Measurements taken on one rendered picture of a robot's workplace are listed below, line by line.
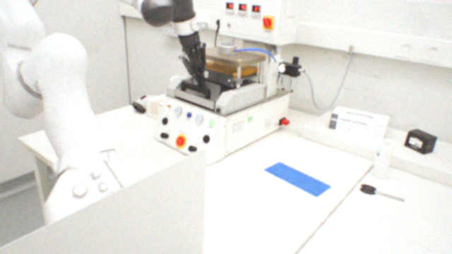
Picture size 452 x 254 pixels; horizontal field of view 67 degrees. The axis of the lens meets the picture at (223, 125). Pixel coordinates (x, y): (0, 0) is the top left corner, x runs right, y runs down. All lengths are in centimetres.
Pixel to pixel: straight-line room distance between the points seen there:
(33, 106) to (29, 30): 17
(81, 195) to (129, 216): 11
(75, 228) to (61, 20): 211
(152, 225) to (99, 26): 216
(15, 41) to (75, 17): 174
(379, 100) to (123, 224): 137
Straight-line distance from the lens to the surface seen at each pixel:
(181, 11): 122
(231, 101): 128
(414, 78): 172
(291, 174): 129
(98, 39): 276
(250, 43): 158
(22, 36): 93
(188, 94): 138
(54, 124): 81
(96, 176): 75
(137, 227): 71
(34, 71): 84
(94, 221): 63
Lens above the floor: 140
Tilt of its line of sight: 23 degrees down
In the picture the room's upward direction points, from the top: 3 degrees clockwise
